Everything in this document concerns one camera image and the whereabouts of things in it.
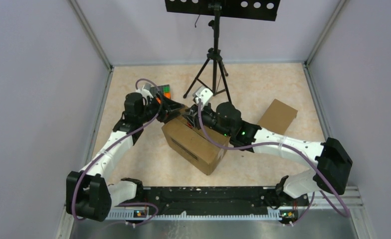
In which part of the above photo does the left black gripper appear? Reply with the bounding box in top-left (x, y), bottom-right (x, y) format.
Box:
top-left (138, 90), bottom-right (184, 123)

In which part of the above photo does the black tripod stand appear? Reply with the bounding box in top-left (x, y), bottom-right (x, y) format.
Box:
top-left (183, 2), bottom-right (232, 104)

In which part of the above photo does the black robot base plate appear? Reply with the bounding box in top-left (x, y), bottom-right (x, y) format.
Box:
top-left (127, 186), bottom-right (309, 218)

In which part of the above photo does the large cardboard box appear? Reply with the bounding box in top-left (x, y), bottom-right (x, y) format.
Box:
top-left (162, 116), bottom-right (227, 175)

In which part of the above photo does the black perforated plate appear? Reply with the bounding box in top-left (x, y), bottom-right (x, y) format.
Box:
top-left (164, 0), bottom-right (281, 21)

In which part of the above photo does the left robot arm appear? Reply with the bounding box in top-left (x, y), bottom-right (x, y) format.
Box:
top-left (66, 92), bottom-right (184, 222)

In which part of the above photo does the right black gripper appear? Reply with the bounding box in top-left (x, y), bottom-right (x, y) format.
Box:
top-left (182, 101), bottom-right (232, 138)

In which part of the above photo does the grey toy brick baseplate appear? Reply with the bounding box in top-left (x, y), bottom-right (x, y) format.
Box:
top-left (150, 84), bottom-right (171, 99)

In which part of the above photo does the grey cable duct rail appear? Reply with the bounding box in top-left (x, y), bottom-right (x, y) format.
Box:
top-left (105, 209), bottom-right (283, 221)

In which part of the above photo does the small cardboard box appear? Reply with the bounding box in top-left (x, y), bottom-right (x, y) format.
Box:
top-left (257, 99), bottom-right (298, 135)

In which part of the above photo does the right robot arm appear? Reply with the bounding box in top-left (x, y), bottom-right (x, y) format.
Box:
top-left (183, 102), bottom-right (353, 205)

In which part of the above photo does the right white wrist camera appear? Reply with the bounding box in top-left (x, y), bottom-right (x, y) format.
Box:
top-left (193, 86), bottom-right (213, 108)

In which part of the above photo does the orange curved toy piece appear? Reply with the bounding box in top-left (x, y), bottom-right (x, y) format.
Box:
top-left (156, 93), bottom-right (171, 103)

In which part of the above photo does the green toy brick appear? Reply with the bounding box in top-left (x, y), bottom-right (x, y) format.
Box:
top-left (159, 85), bottom-right (170, 93)

